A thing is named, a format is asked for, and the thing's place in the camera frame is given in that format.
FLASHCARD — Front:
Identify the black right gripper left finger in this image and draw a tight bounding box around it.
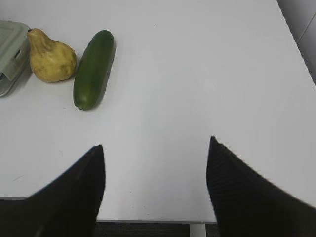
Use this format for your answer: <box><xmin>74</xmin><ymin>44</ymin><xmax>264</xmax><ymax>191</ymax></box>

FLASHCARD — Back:
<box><xmin>0</xmin><ymin>145</ymin><xmax>105</xmax><ymax>237</ymax></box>

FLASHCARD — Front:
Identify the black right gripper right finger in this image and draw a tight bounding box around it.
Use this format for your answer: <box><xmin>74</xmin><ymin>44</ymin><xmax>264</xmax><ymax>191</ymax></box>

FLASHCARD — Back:
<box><xmin>206</xmin><ymin>136</ymin><xmax>316</xmax><ymax>237</ymax></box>

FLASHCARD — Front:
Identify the green cucumber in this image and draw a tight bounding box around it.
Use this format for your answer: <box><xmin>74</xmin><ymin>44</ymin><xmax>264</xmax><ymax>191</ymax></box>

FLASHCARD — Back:
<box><xmin>73</xmin><ymin>30</ymin><xmax>115</xmax><ymax>111</ymax></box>

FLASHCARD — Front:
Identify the yellow pear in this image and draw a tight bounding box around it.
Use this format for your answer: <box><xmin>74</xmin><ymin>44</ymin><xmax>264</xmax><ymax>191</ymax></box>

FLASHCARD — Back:
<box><xmin>27</xmin><ymin>28</ymin><xmax>77</xmax><ymax>83</ymax></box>

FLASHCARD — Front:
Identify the green lid lunch box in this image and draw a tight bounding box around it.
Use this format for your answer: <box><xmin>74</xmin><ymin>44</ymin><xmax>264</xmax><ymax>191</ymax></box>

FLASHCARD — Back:
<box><xmin>0</xmin><ymin>20</ymin><xmax>30</xmax><ymax>97</ymax></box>

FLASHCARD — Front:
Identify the white table leg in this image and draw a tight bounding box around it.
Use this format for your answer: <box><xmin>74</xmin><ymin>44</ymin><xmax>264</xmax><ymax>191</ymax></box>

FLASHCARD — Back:
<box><xmin>189</xmin><ymin>224</ymin><xmax>206</xmax><ymax>237</ymax></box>

